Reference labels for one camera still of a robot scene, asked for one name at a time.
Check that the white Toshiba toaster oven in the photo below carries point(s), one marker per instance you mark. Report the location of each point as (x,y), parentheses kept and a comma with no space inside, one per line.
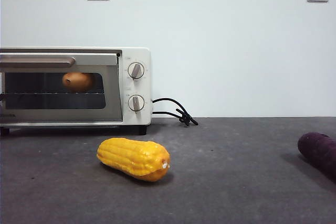
(136,87)

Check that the yellow corn cob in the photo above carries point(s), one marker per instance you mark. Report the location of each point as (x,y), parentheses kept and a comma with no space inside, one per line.
(132,159)

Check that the purple sweet potato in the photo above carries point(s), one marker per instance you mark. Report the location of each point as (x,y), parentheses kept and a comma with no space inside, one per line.
(319,153)

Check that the oven knob with beige grip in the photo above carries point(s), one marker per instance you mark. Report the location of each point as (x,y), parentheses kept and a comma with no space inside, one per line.
(135,71)
(135,102)

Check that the brown potato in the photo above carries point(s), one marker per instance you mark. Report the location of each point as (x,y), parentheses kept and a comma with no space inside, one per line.
(77,82)

